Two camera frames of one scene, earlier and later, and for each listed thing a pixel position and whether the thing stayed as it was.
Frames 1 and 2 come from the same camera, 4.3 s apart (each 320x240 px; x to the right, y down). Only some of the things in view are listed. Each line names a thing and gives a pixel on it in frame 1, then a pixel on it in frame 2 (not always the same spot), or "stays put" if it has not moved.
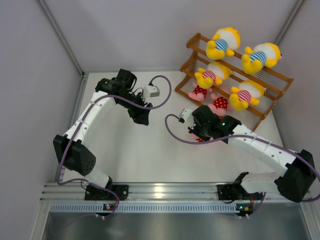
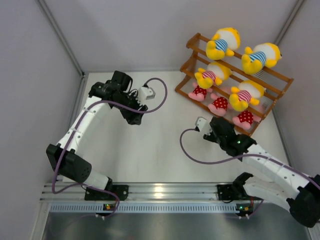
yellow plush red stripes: (215, 73) stays put
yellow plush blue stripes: (264, 55) stays put
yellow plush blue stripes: (226, 40) stays put
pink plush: (196, 137) → (245, 119)
